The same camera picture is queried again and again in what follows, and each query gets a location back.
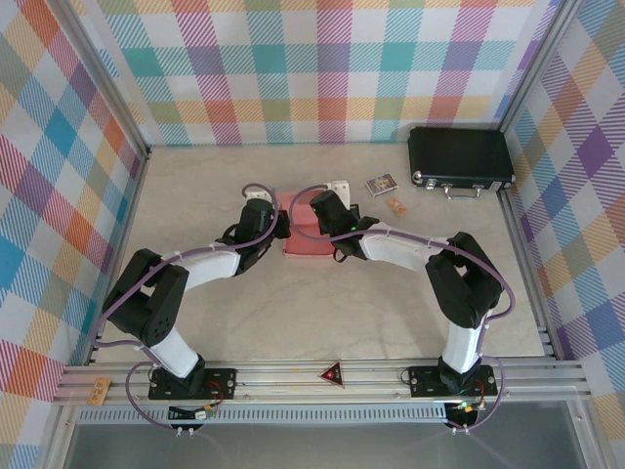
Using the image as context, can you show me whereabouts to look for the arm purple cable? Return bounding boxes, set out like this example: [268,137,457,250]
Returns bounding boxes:
[288,184,517,434]
[92,183,279,434]

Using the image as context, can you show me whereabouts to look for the grey slotted cable duct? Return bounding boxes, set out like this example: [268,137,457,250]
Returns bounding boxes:
[76,403,451,425]

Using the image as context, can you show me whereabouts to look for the aluminium frame post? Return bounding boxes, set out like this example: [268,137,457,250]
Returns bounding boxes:
[46,0,152,160]
[495,0,585,136]

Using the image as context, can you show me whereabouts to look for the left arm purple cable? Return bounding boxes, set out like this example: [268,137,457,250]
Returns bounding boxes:
[92,183,279,434]

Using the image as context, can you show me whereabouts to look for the small printed card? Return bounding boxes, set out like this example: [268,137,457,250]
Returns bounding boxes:
[364,175,398,196]

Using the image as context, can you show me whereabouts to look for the aluminium frame rail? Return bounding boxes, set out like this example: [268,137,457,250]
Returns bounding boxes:
[52,359,593,406]

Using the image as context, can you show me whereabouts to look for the pink paper box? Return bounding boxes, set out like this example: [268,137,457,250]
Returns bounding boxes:
[275,189,339,259]

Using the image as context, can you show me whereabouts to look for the black connector bracket with wires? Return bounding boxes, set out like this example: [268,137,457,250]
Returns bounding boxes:
[444,398,485,435]
[167,404,217,437]

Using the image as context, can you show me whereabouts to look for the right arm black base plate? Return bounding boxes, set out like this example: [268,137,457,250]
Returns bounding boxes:
[407,363,499,398]

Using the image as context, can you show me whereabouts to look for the small wooden tag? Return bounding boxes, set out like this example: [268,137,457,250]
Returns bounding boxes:
[87,376,109,406]

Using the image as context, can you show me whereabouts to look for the red triangle sign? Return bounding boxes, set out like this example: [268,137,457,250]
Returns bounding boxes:
[318,361,345,388]

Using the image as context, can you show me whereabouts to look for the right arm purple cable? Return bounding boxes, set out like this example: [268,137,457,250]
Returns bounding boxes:
[288,184,517,434]

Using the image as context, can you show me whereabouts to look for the grey metal panel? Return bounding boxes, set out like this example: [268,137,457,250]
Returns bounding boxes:
[48,405,595,469]

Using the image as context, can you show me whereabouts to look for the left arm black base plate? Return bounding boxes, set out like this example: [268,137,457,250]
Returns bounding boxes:
[147,365,238,403]

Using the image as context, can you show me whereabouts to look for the black carrying case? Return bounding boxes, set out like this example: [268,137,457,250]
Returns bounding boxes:
[407,126,517,200]

